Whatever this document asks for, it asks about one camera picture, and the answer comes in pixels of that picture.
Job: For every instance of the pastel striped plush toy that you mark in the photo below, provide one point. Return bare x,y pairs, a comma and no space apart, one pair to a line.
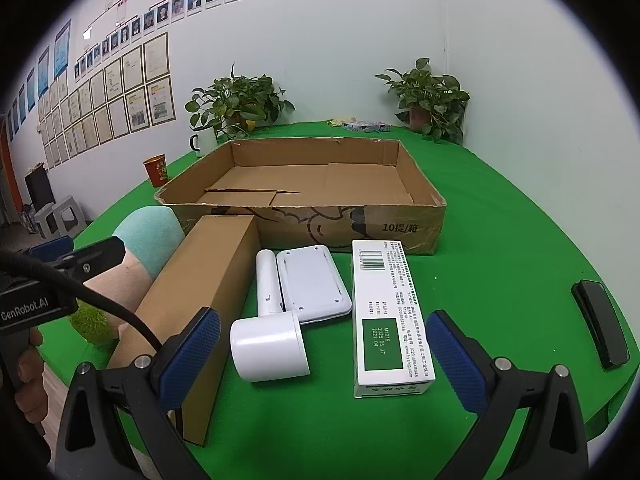
150,230

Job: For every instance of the grey plastic stool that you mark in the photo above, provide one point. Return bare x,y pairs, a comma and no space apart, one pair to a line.
70,215
45,222

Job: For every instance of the patterned tissue packet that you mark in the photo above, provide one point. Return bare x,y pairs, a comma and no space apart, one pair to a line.
365,126

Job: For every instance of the large cardboard box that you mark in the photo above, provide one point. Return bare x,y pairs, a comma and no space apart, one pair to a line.
325,180

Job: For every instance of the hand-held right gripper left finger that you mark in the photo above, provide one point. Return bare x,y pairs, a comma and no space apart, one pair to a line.
192,355

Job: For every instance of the long brown cardboard box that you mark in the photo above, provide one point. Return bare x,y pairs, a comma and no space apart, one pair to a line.
200,280

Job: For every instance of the white and green carton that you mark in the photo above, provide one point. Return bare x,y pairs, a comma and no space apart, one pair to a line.
385,310

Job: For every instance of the bushy potted plant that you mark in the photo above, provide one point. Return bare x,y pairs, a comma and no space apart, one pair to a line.
235,105

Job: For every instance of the orange door frame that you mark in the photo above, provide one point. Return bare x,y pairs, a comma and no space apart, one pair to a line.
7,180

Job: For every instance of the white mug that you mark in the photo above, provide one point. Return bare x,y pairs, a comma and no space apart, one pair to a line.
207,142

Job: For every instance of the row of blue wall posters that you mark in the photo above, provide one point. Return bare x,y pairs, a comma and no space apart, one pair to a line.
61,50

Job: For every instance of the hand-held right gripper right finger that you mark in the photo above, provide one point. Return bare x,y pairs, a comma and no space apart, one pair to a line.
455,360

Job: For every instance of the white rectangular device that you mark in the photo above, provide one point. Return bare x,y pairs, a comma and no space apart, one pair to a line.
312,280

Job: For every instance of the potted plant in brown pot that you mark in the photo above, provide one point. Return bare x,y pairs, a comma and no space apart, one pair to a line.
430,95

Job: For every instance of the person's left hand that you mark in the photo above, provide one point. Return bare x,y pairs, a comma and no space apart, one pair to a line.
30,375

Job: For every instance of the wall of framed certificates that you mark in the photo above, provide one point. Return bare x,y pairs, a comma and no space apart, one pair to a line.
115,105

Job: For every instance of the white hair dryer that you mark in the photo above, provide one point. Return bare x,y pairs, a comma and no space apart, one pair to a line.
267,345

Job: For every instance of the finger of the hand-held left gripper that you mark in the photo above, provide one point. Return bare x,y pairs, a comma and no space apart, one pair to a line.
95,255
50,249

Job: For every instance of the row of portrait photos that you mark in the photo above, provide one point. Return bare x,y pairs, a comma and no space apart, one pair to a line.
180,7

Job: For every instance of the red paper cup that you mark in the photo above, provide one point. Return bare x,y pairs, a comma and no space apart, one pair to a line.
156,172

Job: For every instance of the black cabinet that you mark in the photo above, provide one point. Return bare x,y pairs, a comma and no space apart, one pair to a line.
39,187

